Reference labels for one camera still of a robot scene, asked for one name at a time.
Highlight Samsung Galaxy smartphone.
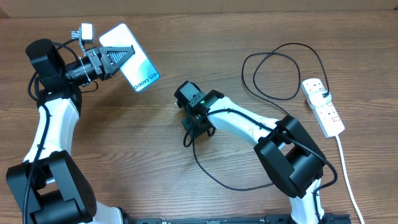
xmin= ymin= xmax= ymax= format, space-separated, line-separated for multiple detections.
xmin=99 ymin=24 xmax=160 ymax=92

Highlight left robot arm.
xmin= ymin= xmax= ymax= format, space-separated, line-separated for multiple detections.
xmin=6 ymin=39 xmax=135 ymax=223

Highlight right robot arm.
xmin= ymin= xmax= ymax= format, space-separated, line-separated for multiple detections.
xmin=174 ymin=81 xmax=338 ymax=223

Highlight white USB charger plug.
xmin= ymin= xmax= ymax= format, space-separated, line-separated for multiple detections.
xmin=307 ymin=90 xmax=332 ymax=109

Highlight white power strip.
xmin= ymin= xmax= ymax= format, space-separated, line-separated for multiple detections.
xmin=301 ymin=78 xmax=345 ymax=138

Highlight white power strip cord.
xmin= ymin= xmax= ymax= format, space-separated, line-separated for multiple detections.
xmin=335 ymin=134 xmax=365 ymax=224

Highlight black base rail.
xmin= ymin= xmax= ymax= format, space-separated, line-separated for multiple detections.
xmin=124 ymin=213 xmax=351 ymax=224

